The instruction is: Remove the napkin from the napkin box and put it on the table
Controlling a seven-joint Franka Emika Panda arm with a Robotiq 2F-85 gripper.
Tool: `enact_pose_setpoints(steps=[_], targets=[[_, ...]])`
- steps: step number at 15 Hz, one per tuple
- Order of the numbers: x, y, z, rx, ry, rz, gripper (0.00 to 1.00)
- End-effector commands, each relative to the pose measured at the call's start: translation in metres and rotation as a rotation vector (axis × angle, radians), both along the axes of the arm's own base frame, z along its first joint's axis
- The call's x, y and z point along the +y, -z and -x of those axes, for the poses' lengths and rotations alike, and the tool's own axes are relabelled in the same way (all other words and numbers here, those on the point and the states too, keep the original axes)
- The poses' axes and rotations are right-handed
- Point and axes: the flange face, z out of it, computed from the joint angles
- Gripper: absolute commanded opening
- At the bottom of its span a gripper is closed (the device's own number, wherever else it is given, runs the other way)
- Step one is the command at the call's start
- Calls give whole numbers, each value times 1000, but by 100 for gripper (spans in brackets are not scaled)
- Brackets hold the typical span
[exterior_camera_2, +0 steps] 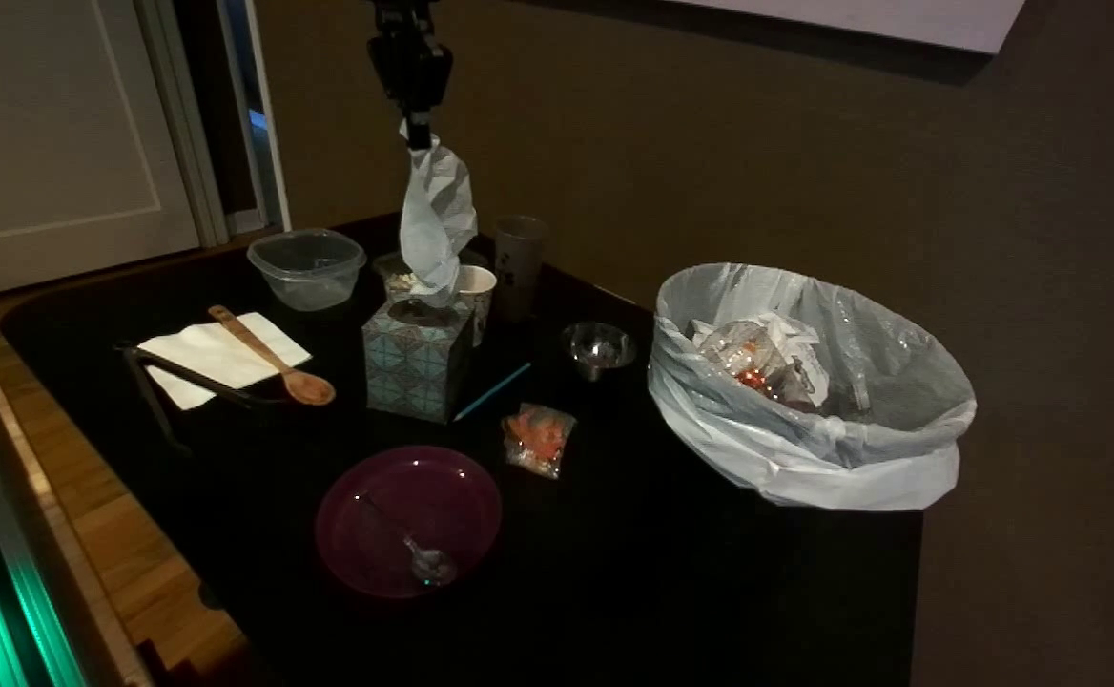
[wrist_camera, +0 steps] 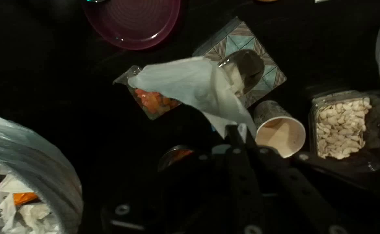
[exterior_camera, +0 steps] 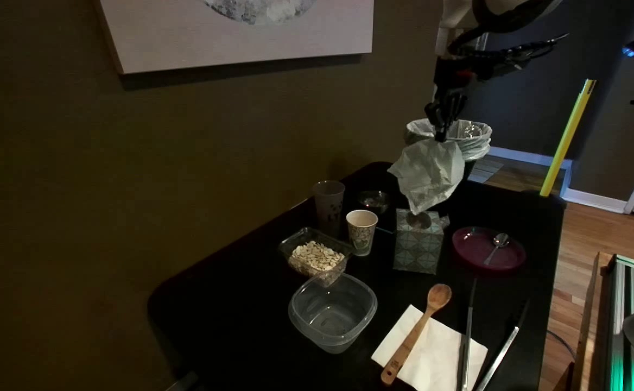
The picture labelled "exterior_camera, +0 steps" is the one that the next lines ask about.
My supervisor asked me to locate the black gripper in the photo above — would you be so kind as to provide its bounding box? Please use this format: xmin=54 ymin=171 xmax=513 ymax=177
xmin=424 ymin=56 xmax=473 ymax=144

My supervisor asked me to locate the white tissue napkin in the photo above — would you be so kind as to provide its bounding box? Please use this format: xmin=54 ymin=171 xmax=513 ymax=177
xmin=386 ymin=137 xmax=468 ymax=218

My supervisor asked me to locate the teal patterned tissue box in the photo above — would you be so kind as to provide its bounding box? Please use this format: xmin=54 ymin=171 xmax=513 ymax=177
xmin=391 ymin=207 xmax=452 ymax=275

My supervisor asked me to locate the flat white paper napkin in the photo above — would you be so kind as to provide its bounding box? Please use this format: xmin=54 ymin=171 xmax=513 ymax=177
xmin=369 ymin=301 xmax=491 ymax=391

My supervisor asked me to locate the white-lined trash bin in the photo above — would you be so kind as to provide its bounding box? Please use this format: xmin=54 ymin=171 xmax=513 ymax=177
xmin=404 ymin=115 xmax=495 ymax=164

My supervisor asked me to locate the small clear glass bowl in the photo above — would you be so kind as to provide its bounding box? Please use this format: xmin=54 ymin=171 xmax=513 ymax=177
xmin=356 ymin=190 xmax=393 ymax=218

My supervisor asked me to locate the yellow-green stick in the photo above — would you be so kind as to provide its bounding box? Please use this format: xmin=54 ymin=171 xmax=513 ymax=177
xmin=538 ymin=77 xmax=600 ymax=199

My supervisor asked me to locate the metal spoon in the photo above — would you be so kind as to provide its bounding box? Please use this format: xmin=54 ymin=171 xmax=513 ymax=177
xmin=481 ymin=230 xmax=513 ymax=267

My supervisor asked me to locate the white paper cup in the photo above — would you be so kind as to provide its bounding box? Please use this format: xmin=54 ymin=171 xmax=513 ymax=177
xmin=342 ymin=209 xmax=380 ymax=258

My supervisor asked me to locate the dark tall tumbler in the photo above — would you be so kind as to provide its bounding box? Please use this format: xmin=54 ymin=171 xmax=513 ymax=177
xmin=313 ymin=179 xmax=348 ymax=240

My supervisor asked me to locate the clear container with food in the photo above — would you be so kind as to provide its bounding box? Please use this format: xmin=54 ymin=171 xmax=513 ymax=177
xmin=277 ymin=227 xmax=354 ymax=288

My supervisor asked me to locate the wooden spoon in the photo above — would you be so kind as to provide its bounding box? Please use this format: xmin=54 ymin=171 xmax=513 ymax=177
xmin=378 ymin=281 xmax=453 ymax=387

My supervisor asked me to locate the empty clear plastic container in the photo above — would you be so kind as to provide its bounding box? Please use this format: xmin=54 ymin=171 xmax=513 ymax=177
xmin=287 ymin=271 xmax=380 ymax=356

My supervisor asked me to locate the wooden board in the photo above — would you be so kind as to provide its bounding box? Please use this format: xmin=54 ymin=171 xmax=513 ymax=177
xmin=570 ymin=250 xmax=603 ymax=391

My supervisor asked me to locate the green-lit metal stand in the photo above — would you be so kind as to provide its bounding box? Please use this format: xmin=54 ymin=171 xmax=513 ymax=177
xmin=592 ymin=250 xmax=634 ymax=391

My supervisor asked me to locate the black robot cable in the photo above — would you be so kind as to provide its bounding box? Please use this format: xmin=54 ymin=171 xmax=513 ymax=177
xmin=445 ymin=29 xmax=573 ymax=83

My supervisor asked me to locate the white wall picture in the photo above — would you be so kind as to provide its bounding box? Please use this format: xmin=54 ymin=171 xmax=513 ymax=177
xmin=98 ymin=0 xmax=378 ymax=77

